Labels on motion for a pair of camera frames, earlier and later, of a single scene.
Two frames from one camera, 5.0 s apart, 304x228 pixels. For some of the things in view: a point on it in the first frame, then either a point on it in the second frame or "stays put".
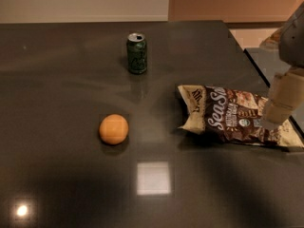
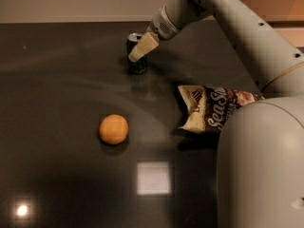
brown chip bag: (234, 115) stays put
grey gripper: (294, 45) → (160, 28)
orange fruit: (113, 129) stays put
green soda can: (137, 53) stays put
